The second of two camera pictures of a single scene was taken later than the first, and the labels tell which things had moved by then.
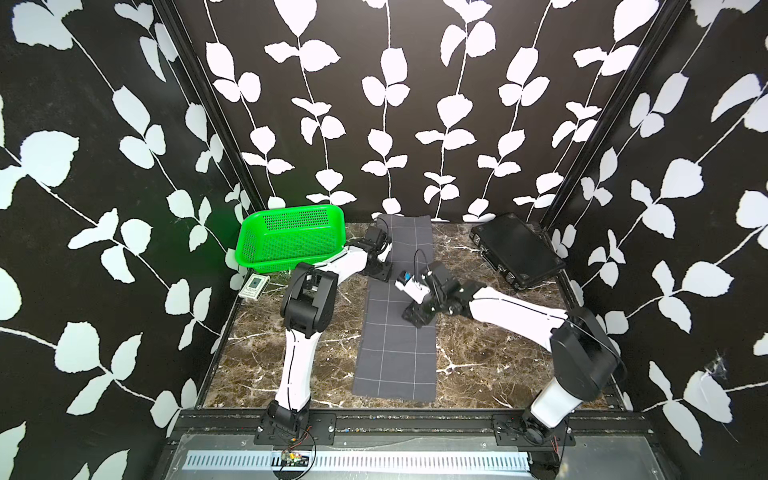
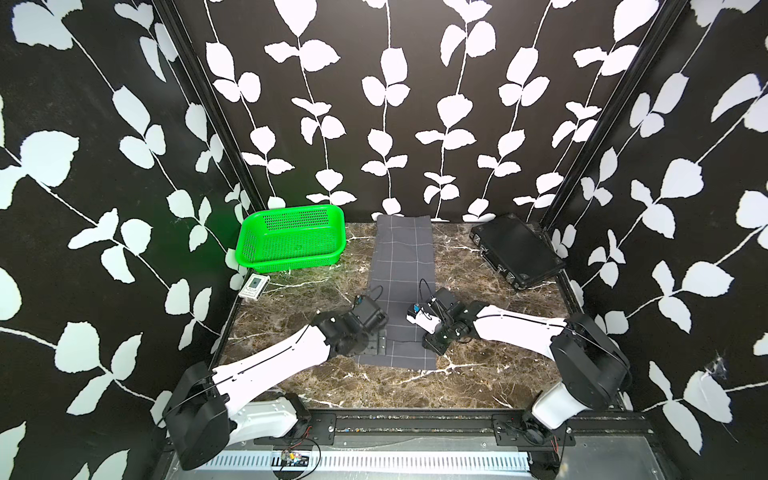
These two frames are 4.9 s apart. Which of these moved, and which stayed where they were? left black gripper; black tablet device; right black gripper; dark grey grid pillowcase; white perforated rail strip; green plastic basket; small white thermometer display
Moved: right black gripper; left black gripper; dark grey grid pillowcase
Stayed: black tablet device; small white thermometer display; white perforated rail strip; green plastic basket
